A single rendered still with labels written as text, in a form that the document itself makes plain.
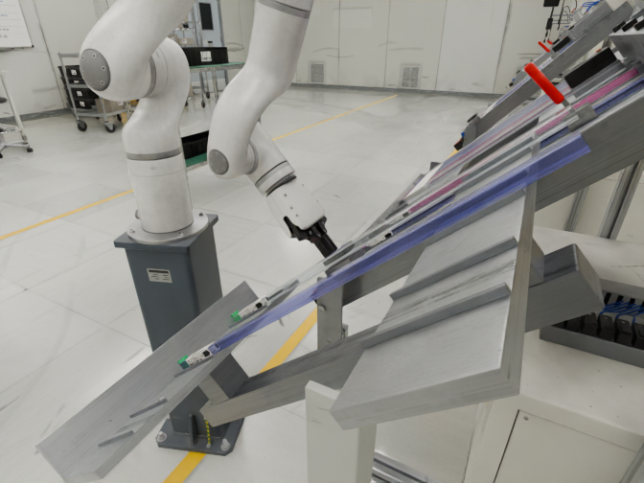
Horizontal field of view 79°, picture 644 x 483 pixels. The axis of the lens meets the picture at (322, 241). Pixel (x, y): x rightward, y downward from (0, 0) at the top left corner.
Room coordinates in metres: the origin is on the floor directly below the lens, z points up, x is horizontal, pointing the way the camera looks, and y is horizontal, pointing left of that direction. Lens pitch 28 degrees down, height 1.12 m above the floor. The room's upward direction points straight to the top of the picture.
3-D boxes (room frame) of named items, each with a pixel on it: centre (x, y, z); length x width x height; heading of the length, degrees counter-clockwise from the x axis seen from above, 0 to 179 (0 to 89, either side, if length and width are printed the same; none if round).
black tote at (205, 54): (3.01, 0.91, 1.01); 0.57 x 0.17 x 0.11; 152
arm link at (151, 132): (0.90, 0.37, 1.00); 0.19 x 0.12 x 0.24; 160
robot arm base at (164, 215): (0.87, 0.38, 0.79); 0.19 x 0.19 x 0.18
